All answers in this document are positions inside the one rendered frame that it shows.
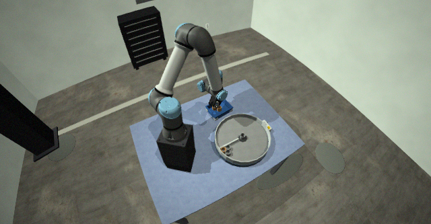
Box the blue crate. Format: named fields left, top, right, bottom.
left=206, top=100, right=233, bottom=120

